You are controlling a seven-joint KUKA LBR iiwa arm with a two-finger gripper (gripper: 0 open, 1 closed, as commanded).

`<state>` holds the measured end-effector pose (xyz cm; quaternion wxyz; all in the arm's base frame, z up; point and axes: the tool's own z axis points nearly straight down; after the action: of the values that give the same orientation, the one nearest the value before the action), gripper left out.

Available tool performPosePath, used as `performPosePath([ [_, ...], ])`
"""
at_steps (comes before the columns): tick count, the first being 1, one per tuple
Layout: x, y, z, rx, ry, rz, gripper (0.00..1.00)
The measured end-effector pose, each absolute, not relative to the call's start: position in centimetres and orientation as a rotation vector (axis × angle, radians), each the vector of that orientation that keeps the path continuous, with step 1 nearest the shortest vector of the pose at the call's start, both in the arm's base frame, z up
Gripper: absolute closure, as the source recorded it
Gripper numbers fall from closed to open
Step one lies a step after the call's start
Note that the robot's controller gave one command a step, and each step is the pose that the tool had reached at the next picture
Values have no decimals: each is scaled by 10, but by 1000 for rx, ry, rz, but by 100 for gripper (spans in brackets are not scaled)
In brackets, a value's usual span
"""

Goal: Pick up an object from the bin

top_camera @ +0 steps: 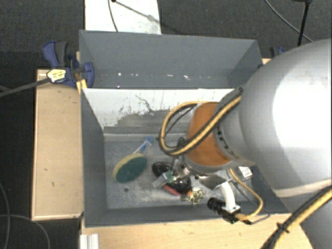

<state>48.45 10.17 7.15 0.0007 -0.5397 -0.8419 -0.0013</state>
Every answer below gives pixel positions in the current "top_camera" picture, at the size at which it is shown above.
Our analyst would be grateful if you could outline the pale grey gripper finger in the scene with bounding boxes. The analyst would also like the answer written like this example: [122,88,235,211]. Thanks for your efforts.
[152,172,174,189]

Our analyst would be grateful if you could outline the black and red sunglasses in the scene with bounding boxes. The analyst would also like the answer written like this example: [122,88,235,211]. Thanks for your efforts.
[151,161,193,197]

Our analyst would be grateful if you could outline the spotted toy animal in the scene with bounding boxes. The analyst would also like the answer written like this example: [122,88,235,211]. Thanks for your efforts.
[184,186,204,205]

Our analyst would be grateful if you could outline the green and yellow round sponge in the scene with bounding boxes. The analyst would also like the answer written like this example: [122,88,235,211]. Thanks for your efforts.
[112,153,149,184]

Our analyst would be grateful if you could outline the clear tube with blue cap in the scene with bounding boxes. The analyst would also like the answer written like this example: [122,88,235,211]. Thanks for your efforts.
[133,136,154,156]

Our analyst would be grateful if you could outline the pale wood flat board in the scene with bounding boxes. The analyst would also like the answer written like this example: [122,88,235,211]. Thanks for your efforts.
[31,68,85,222]

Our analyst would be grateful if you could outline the grey metal bin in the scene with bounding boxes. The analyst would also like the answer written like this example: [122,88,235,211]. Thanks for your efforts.
[78,30,292,228]

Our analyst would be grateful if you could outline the black cylinder on white bracket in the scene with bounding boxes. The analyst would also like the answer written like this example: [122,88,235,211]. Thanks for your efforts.
[206,179,242,218]

